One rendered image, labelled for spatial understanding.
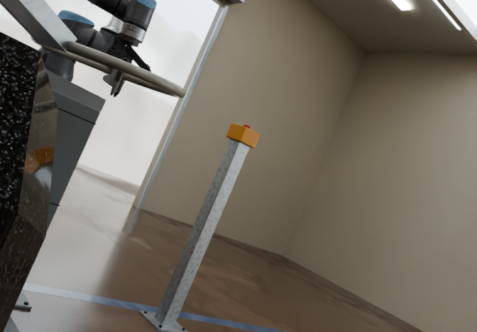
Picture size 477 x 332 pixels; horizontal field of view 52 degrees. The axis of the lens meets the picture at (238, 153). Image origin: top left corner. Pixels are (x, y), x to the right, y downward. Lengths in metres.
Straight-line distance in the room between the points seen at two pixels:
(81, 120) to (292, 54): 6.23
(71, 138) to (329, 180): 6.88
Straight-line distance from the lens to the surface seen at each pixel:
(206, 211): 2.50
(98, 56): 1.36
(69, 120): 2.08
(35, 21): 1.35
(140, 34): 1.81
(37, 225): 0.86
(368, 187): 8.11
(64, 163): 2.10
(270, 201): 8.26
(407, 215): 7.64
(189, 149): 7.09
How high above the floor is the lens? 0.77
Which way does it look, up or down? 4 degrees up
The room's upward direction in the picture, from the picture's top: 23 degrees clockwise
